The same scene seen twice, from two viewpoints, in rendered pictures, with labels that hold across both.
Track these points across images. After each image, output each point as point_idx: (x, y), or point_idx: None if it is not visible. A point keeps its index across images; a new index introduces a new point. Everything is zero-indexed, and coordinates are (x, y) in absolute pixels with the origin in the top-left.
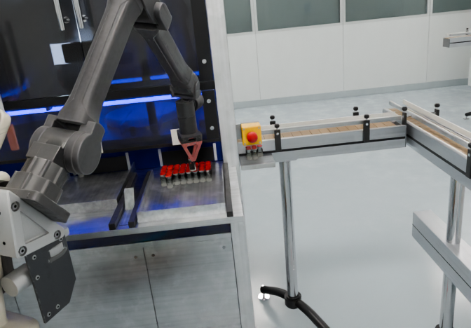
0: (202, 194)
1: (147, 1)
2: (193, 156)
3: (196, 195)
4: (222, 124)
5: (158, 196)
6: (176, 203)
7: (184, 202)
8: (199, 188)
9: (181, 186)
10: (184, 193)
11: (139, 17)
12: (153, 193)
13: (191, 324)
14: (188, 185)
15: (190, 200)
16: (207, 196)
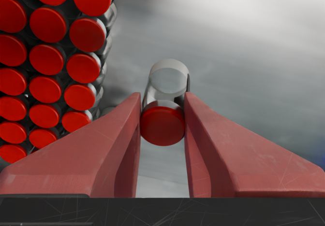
0: (259, 21)
1: None
2: (155, 115)
3: (249, 45)
4: None
5: (174, 156)
6: (269, 122)
7: (279, 97)
8: (182, 16)
9: (125, 81)
10: (197, 82)
11: None
12: (141, 165)
13: None
14: (125, 51)
15: (285, 76)
16: (300, 4)
